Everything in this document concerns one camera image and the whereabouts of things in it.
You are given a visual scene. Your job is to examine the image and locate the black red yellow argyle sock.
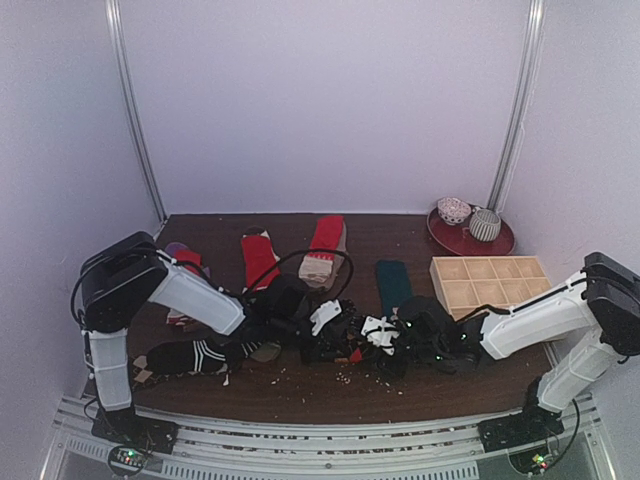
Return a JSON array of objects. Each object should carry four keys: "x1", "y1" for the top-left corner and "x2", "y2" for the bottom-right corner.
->
[{"x1": 332, "y1": 327, "x2": 379, "y2": 365}]

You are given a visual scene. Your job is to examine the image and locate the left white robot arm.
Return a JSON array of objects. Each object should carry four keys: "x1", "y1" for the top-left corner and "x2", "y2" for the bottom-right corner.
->
[{"x1": 70, "y1": 230, "x2": 345, "y2": 444}]

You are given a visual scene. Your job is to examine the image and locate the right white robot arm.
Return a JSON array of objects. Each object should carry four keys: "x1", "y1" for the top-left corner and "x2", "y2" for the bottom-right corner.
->
[{"x1": 391, "y1": 252, "x2": 639, "y2": 442}]

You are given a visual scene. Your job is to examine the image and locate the dark green christmas sock pair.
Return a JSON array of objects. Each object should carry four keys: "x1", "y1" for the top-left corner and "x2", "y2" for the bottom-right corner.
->
[{"x1": 375, "y1": 260, "x2": 413, "y2": 317}]

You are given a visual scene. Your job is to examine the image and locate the red beige sock pair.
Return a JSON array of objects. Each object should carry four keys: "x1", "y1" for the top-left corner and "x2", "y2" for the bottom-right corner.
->
[{"x1": 298, "y1": 215, "x2": 347, "y2": 290}]

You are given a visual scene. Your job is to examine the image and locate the wooden compartment tray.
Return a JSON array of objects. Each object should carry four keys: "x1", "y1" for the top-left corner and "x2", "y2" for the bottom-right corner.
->
[{"x1": 429, "y1": 256, "x2": 551, "y2": 320}]

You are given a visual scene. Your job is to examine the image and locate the black white striped sock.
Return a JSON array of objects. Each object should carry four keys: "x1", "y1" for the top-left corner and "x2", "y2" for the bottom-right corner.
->
[{"x1": 146, "y1": 338, "x2": 261, "y2": 375}]

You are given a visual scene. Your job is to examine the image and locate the red round plate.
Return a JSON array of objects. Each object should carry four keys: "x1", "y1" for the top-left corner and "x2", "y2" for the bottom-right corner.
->
[{"x1": 426, "y1": 208, "x2": 516, "y2": 257}]

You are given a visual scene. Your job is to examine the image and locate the red purple sock pair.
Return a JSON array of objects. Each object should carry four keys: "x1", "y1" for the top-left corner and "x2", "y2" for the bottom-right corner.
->
[{"x1": 165, "y1": 242, "x2": 210, "y2": 333}]

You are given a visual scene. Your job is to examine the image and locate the grey striped cup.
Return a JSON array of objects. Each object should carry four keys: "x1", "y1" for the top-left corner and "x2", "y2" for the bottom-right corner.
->
[{"x1": 469, "y1": 208, "x2": 502, "y2": 243}]

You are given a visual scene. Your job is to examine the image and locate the white dotted bowl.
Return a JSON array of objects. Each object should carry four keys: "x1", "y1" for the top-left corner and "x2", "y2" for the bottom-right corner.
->
[{"x1": 437, "y1": 197, "x2": 472, "y2": 226}]

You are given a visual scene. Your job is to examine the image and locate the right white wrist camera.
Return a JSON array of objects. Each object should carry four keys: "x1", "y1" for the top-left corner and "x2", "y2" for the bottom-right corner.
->
[{"x1": 360, "y1": 316, "x2": 400, "y2": 356}]

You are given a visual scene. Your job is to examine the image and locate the left black cable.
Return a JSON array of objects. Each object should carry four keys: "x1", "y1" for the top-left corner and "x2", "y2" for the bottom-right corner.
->
[{"x1": 239, "y1": 248, "x2": 356, "y2": 304}]

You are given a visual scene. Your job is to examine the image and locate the black cable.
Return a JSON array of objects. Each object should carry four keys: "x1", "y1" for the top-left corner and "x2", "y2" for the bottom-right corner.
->
[
  {"x1": 542, "y1": 399, "x2": 584, "y2": 459},
  {"x1": 239, "y1": 248, "x2": 356, "y2": 304}
]

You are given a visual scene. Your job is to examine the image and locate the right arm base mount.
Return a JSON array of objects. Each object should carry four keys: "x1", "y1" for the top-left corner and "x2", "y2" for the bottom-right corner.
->
[{"x1": 478, "y1": 407, "x2": 564, "y2": 475}]

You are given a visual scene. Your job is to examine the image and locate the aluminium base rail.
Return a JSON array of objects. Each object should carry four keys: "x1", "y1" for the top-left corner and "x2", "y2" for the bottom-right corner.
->
[{"x1": 35, "y1": 394, "x2": 621, "y2": 479}]

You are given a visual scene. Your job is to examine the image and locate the right black cable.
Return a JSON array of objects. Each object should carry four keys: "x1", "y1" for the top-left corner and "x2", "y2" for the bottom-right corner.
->
[{"x1": 542, "y1": 399, "x2": 584, "y2": 459}]

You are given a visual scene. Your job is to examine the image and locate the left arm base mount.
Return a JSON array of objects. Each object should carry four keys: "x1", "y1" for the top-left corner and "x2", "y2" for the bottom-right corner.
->
[{"x1": 91, "y1": 411, "x2": 179, "y2": 478}]

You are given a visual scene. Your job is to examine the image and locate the right aluminium frame post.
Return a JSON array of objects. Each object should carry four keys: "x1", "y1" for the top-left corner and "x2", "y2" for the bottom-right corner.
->
[{"x1": 487, "y1": 0, "x2": 546, "y2": 214}]

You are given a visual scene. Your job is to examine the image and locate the aluminium frame post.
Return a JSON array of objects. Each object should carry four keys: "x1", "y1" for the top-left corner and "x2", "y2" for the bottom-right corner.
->
[
  {"x1": 104, "y1": 0, "x2": 168, "y2": 224},
  {"x1": 487, "y1": 0, "x2": 546, "y2": 214}
]

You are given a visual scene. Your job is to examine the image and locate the left aluminium frame post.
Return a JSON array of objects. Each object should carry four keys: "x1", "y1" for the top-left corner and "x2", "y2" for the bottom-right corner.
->
[{"x1": 104, "y1": 0, "x2": 168, "y2": 224}]

